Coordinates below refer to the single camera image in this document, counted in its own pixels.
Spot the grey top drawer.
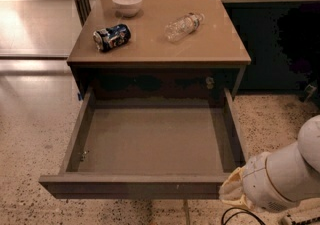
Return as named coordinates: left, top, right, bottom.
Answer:
left=39, top=90, right=248, bottom=200

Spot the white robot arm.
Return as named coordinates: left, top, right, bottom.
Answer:
left=219, top=115, right=320, bottom=213

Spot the brown drawer cabinet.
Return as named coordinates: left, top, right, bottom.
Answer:
left=67, top=0, right=251, bottom=95

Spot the grey power strip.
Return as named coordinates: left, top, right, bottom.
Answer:
left=280, top=208, right=320, bottom=225

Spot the clear plastic water bottle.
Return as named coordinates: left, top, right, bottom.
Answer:
left=164, top=13, right=205, bottom=42

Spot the blue soda can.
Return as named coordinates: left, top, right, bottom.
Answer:
left=93, top=24, right=131, bottom=52

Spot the white ceramic bowl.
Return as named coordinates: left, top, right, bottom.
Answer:
left=112, top=0, right=143, bottom=17

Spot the black floor cable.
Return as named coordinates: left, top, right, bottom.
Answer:
left=221, top=206, right=267, bottom=225

